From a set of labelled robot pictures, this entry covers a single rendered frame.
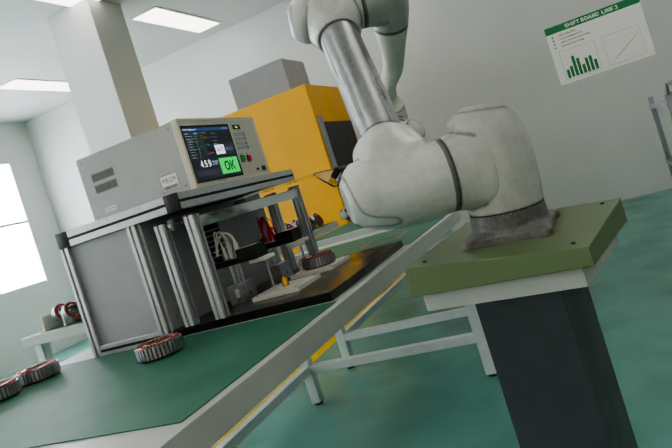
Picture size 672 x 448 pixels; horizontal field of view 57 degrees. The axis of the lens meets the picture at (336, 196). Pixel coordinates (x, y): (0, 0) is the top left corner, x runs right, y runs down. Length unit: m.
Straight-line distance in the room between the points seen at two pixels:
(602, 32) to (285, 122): 3.31
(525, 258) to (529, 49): 5.81
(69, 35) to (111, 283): 4.65
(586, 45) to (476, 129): 5.67
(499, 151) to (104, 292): 1.15
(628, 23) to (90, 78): 5.15
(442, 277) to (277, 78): 4.79
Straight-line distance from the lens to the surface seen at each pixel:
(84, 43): 6.19
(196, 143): 1.82
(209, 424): 0.99
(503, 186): 1.24
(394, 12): 1.70
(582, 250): 1.12
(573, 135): 6.85
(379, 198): 1.19
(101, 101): 6.05
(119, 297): 1.83
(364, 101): 1.37
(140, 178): 1.87
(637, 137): 6.87
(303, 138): 5.49
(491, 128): 1.24
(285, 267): 2.03
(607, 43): 6.88
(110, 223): 1.78
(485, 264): 1.18
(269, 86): 5.92
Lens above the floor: 1.00
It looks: 1 degrees down
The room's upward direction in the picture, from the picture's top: 18 degrees counter-clockwise
